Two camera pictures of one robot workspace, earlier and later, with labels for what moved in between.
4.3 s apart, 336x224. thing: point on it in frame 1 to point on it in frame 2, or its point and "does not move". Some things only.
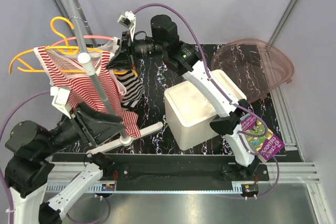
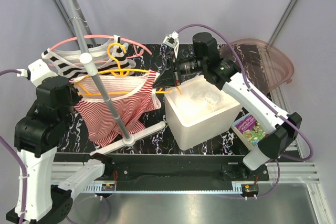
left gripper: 94,131 to 76,96
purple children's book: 263,143 does not move
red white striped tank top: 63,68 to 134,95
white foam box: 188,115 does not move
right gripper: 124,59 to 166,78
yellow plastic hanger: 19,65 to 171,90
